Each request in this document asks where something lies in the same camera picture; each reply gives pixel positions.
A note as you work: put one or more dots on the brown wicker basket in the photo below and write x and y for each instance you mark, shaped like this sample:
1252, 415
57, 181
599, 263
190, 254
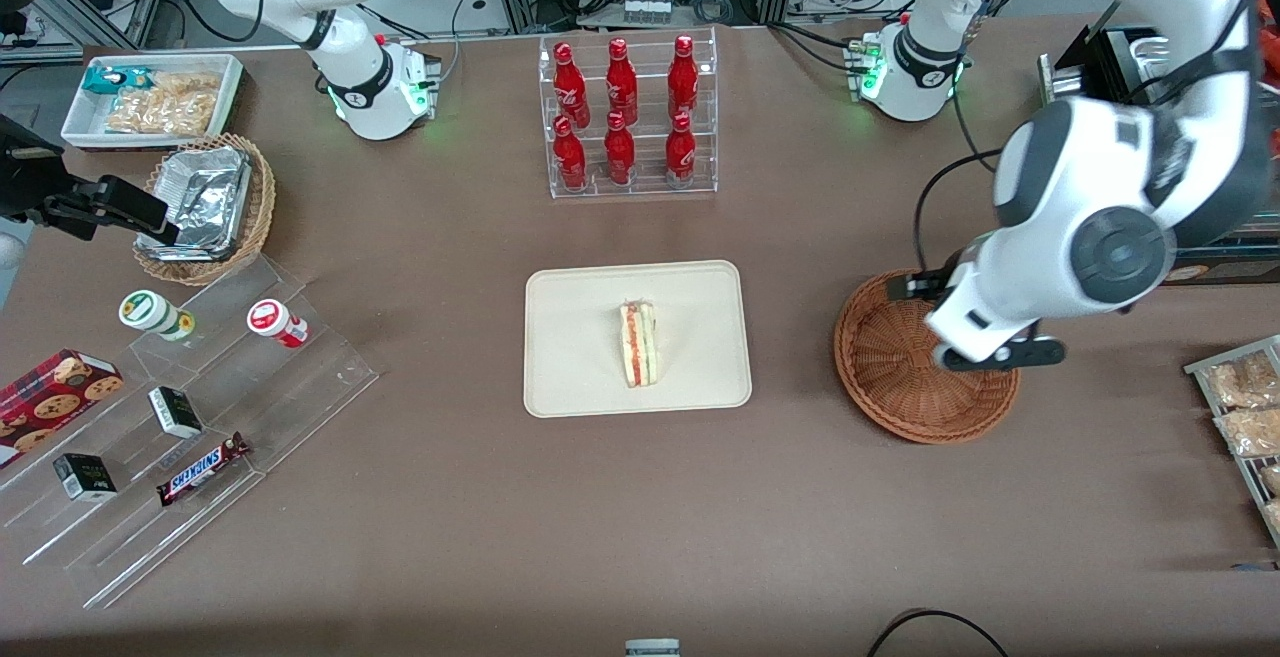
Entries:
890, 377

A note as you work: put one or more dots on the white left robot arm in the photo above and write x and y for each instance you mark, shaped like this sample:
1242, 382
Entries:
1100, 187

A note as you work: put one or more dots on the white rectangular bin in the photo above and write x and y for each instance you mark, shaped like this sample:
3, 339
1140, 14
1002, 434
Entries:
85, 122

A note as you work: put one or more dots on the light wicker basket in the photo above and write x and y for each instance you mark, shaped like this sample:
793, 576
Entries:
258, 207

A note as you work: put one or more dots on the triangular sandwich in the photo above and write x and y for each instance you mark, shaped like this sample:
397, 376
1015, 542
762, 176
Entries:
637, 347

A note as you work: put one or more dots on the red cola bottle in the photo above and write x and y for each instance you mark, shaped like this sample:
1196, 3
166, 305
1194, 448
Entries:
571, 87
620, 155
621, 85
570, 159
683, 79
680, 155

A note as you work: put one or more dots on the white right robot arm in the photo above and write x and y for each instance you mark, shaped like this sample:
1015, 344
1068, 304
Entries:
350, 67

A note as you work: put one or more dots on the clear bag of crackers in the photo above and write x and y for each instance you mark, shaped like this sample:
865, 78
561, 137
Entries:
165, 107

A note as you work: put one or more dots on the red sausage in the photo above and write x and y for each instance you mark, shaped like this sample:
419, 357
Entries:
1272, 45

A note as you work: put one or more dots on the grey metal rack tray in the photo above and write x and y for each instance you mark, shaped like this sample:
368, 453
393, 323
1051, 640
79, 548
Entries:
1200, 369

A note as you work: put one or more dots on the aluminium foil container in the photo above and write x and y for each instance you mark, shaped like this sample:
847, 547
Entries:
205, 197

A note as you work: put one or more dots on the beige plastic tray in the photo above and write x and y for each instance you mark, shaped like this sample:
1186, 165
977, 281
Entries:
570, 337

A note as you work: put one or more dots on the grey metal block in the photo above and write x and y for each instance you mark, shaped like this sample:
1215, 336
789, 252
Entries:
652, 648

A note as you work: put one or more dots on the green lid white cup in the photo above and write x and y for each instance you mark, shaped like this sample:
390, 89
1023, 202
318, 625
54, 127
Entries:
150, 312

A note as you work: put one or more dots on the red cookie box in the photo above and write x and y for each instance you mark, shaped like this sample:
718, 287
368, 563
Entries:
50, 397

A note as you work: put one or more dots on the clear acrylic bottle rack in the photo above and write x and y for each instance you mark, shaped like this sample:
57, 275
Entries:
645, 97

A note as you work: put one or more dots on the black food warmer cabinet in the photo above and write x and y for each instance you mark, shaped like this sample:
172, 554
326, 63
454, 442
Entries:
1230, 265

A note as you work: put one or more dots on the red lid white cup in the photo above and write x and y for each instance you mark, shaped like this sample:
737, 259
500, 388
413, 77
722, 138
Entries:
272, 321

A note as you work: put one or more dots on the small black box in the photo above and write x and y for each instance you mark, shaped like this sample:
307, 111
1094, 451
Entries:
175, 412
85, 477

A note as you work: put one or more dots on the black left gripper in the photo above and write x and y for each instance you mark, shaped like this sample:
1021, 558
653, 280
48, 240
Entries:
925, 286

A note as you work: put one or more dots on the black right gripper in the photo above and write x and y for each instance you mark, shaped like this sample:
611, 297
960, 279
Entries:
30, 180

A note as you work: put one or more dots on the clear bag of snacks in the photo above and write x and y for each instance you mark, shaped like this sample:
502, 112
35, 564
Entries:
1250, 432
1245, 382

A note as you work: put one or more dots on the Snickers chocolate bar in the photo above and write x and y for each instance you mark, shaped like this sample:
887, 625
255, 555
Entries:
200, 470

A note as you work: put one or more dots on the clear acrylic stepped stand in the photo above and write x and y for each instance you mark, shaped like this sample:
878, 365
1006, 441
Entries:
280, 397

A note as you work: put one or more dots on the teal snack packet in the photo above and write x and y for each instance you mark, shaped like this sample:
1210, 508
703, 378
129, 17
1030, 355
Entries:
105, 79

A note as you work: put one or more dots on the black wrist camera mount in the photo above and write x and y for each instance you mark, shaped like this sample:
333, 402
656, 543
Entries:
1010, 353

